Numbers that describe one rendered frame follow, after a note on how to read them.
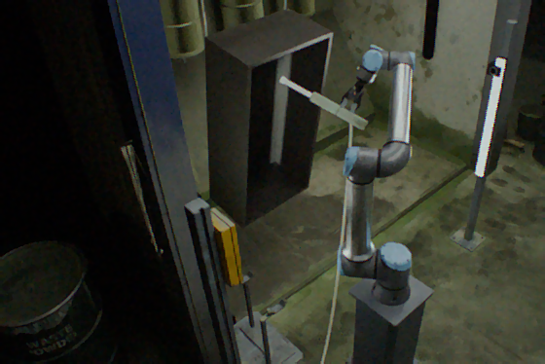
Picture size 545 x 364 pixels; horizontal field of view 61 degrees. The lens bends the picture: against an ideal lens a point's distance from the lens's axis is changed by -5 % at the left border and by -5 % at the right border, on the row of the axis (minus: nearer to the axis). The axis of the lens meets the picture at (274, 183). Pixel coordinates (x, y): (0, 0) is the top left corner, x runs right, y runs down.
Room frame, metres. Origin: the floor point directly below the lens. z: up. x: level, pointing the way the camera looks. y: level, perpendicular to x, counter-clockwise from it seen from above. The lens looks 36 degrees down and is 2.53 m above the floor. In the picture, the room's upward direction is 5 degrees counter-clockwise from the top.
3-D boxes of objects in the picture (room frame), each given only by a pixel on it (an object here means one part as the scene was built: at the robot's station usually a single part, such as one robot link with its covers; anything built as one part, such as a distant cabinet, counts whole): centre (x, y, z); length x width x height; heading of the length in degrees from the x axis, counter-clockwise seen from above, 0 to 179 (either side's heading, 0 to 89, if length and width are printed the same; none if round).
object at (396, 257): (1.60, -0.52, 0.83); 0.17 x 0.15 x 0.18; 73
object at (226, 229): (1.18, 0.19, 1.42); 0.12 x 0.06 x 0.26; 37
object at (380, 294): (1.60, -0.53, 0.69); 0.19 x 0.19 x 0.10
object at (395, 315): (1.60, -0.53, 0.32); 0.31 x 0.31 x 0.64; 37
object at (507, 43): (2.55, -1.40, 0.82); 0.05 x 0.05 x 1.64; 37
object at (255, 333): (1.25, 0.11, 0.95); 0.26 x 0.15 x 0.32; 37
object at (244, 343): (1.24, 0.13, 0.78); 0.31 x 0.23 x 0.01; 37
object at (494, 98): (2.53, -1.37, 1.02); 0.06 x 0.02 x 0.83; 37
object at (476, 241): (2.55, -1.40, 0.01); 0.20 x 0.20 x 0.01; 37
